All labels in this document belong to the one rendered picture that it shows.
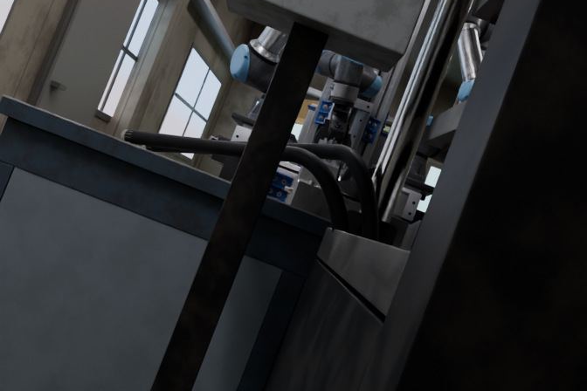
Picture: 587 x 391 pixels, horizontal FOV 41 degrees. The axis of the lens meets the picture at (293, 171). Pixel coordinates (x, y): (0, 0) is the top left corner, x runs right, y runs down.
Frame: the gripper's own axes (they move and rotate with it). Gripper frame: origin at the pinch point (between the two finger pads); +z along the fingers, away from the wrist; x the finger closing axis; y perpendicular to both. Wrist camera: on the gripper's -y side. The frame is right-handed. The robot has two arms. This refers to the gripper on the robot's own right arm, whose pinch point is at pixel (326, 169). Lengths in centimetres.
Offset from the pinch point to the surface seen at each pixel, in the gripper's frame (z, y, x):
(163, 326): 34, -64, 29
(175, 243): 17, -62, 30
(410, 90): -23, -74, -7
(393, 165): -9, -77, -7
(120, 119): 29, 422, 148
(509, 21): -27, -156, -2
